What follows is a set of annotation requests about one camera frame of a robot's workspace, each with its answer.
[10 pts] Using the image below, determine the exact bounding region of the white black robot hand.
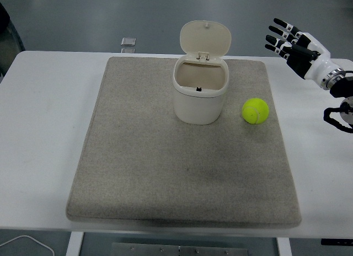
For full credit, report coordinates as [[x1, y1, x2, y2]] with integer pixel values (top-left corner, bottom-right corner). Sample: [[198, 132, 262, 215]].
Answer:
[[264, 17, 339, 87]]

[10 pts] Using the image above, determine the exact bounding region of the yellow tennis ball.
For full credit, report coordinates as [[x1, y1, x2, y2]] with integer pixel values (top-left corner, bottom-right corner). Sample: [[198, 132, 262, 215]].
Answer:
[[242, 98, 270, 125]]

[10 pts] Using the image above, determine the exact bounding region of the cream bin with hinged lid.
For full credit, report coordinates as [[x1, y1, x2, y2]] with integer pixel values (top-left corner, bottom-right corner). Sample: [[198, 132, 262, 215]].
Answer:
[[172, 20, 232, 126]]

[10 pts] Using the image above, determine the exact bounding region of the black table control panel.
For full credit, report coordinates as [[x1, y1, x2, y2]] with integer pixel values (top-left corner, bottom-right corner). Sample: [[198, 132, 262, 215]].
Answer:
[[320, 238, 353, 246]]

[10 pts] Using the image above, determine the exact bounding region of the beige fabric mat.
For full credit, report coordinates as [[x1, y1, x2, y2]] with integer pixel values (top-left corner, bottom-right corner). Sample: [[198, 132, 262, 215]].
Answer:
[[65, 56, 303, 230]]

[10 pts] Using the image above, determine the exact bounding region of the white table leg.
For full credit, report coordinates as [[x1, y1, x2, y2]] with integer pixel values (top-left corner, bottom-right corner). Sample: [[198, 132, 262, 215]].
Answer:
[[66, 231, 85, 256], [276, 237, 293, 256]]

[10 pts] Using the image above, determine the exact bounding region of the dark blurry object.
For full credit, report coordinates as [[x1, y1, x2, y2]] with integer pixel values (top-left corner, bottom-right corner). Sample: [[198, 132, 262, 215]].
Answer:
[[0, 1, 26, 77]]

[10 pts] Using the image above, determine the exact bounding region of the white cable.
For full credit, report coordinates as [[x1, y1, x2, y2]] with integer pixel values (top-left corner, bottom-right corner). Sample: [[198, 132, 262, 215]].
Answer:
[[0, 234, 55, 256]]

